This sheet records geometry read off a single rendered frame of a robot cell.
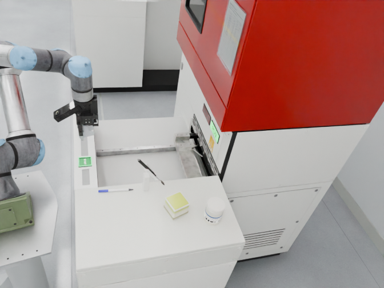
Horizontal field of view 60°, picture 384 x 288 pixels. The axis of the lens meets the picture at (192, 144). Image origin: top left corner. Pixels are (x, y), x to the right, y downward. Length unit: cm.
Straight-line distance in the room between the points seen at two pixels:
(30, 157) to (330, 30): 124
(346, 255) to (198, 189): 162
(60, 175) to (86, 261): 163
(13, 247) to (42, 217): 16
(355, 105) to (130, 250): 110
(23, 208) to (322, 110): 126
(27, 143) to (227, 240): 90
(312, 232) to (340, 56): 171
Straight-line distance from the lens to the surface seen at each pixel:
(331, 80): 143
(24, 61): 121
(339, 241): 287
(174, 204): 130
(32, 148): 154
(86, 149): 161
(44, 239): 150
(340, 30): 131
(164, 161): 175
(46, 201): 161
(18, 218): 150
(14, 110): 156
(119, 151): 175
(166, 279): 144
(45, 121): 332
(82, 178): 149
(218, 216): 131
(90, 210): 137
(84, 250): 128
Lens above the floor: 207
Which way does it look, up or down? 42 degrees down
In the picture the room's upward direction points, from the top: 11 degrees clockwise
